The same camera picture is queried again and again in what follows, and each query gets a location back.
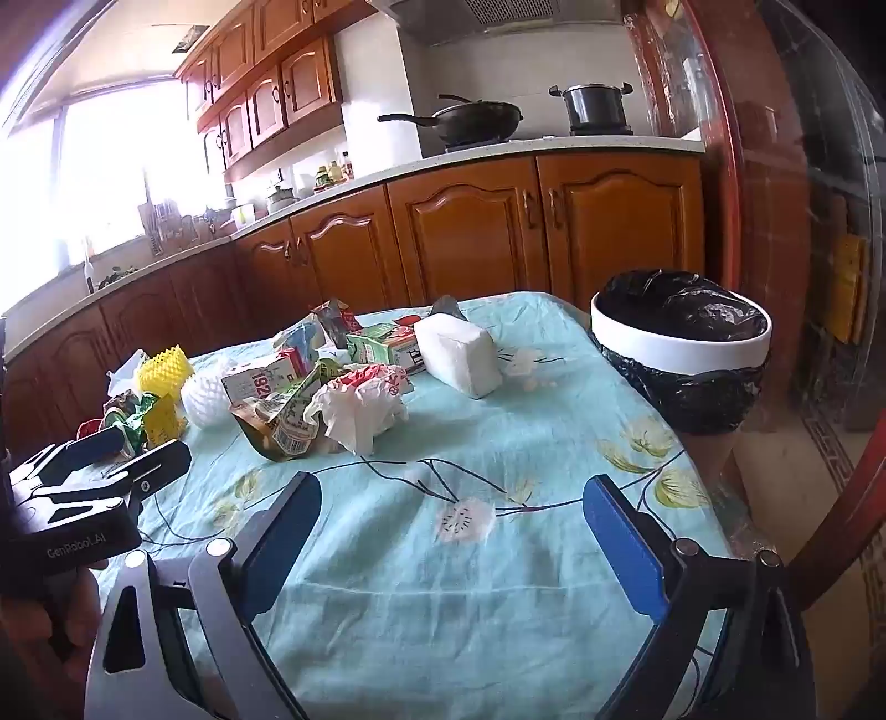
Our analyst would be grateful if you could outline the blue white crumpled carton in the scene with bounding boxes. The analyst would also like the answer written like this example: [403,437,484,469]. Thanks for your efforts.
[273,315,329,364]

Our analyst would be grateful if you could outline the white foam fruit net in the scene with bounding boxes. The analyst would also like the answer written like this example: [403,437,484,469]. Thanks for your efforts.
[181,374,234,428]

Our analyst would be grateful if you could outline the wooden base kitchen cabinets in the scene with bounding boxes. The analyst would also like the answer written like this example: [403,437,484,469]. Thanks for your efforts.
[0,152,708,448]

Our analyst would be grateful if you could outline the black wok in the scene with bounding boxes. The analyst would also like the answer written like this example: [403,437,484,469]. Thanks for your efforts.
[377,95,525,145]

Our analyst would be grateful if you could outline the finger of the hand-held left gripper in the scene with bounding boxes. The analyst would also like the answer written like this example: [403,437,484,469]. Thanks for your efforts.
[8,424,127,489]
[31,438,193,517]

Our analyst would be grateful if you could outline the white red milk carton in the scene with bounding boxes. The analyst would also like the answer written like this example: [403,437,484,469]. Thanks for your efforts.
[221,349,316,406]

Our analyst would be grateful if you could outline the white tissue pack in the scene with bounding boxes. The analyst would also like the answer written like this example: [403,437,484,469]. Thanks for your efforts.
[413,315,504,400]

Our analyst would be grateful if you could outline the teal floral tablecloth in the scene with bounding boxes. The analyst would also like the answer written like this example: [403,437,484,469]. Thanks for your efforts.
[90,291,736,720]

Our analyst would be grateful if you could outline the kitchen window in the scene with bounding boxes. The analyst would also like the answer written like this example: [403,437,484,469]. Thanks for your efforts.
[0,76,224,292]

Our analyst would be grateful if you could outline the wooden wall kitchen cabinets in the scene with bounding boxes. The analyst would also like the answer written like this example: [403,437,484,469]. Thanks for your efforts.
[173,0,380,187]

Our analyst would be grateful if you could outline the red printed plastic bag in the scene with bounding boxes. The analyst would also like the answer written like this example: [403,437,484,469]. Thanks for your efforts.
[332,363,411,398]

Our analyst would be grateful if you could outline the yellow foam fruit net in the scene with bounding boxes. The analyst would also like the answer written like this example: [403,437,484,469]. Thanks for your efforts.
[137,344,196,397]

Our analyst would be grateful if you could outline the red wooden chair back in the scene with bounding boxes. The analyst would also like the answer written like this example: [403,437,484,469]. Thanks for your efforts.
[789,446,886,614]

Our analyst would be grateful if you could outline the knife block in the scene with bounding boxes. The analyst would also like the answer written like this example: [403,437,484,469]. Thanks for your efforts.
[138,197,181,254]

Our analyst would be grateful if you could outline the red framed glass door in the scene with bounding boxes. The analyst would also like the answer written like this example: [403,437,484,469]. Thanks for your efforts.
[623,0,886,444]

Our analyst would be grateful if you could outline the white trash bin black bag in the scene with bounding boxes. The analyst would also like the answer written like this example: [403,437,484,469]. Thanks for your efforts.
[588,269,774,437]

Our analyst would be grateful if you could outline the crumpled white tissue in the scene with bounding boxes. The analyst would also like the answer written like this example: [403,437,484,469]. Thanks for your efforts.
[303,384,409,456]

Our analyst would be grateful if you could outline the green drink carton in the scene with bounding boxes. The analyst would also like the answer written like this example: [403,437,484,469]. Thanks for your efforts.
[344,318,423,376]

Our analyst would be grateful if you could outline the person's left hand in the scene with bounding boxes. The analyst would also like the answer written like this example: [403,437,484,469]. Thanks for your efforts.
[0,559,110,693]

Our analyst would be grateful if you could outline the black cooking pot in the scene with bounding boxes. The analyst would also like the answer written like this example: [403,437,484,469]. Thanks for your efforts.
[549,81,634,134]

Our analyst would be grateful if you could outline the white plastic bag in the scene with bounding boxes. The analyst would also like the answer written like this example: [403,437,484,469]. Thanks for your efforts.
[106,349,150,399]

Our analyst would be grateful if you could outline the flattened green brown carton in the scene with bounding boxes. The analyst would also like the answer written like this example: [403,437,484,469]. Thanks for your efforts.
[230,367,329,462]

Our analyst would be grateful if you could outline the steel range hood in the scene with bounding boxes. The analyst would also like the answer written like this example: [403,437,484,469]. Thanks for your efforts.
[367,0,577,47]

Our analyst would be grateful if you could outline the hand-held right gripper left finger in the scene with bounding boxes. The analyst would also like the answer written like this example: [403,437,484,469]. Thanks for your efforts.
[83,471,323,720]

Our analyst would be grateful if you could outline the green spouted drink pouch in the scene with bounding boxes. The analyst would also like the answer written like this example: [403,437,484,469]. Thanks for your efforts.
[102,389,163,454]

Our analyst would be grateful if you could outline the wooden folding table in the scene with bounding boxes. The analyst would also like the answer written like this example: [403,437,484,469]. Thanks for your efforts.
[823,232,872,345]

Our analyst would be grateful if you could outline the yellow snack wrapper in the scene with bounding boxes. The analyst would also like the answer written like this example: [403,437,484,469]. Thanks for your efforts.
[144,393,187,448]

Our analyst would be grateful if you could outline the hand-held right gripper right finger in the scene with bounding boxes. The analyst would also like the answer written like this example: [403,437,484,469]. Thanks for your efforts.
[583,474,819,720]

